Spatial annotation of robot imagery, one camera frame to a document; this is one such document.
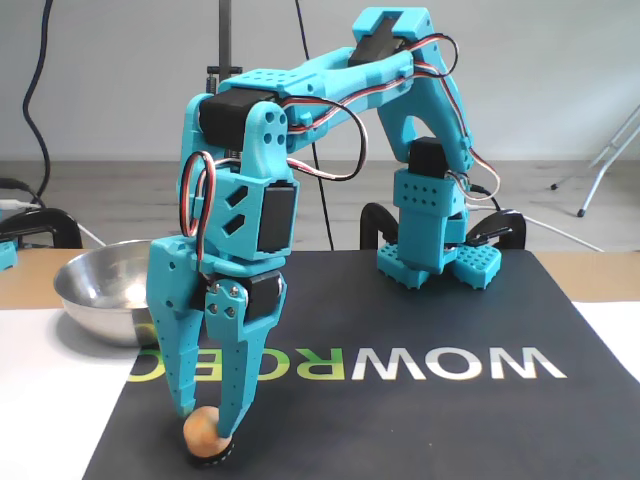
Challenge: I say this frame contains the upper arm servo cable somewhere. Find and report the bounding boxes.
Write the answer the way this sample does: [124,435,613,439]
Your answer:
[409,33,501,201]

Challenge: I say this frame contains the thick dark hanging cable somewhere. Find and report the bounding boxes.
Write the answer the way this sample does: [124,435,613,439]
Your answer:
[21,0,55,201]

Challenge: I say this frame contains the small teal robot base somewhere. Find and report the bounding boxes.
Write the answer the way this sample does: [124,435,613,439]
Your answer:
[0,237,20,273]

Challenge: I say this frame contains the metal bowl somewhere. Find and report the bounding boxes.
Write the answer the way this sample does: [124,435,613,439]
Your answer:
[53,238,161,349]

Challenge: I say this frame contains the black cable with plug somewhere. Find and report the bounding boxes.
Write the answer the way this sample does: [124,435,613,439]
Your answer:
[0,177,45,206]

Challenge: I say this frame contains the white paper sheet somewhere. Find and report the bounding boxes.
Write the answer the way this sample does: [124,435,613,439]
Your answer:
[571,300,640,386]
[0,307,139,480]

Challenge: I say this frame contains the gripper servo cable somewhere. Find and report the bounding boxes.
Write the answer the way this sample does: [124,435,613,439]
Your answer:
[178,150,217,274]

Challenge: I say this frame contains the black camera stand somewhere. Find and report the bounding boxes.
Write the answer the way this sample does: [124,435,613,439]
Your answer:
[205,0,241,81]

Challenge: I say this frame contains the white metal stand legs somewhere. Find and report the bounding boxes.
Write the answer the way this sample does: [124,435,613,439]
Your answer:
[549,102,640,219]

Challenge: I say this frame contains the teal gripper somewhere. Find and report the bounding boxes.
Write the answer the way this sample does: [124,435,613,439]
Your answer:
[147,234,290,439]

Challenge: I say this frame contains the black table clamp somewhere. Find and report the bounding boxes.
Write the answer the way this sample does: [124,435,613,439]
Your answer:
[0,208,85,250]
[464,209,528,251]
[359,201,404,251]

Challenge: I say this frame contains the black mat with WOWROBO print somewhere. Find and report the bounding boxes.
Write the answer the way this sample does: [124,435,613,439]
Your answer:
[82,248,640,480]

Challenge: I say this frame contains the black power cable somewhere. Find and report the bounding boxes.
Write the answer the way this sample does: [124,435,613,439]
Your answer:
[469,183,503,212]

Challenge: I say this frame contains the tan ball with black base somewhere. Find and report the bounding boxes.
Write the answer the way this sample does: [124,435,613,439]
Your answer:
[182,406,236,469]

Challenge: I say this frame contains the forearm servo cable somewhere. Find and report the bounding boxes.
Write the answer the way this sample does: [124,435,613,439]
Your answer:
[279,47,419,181]

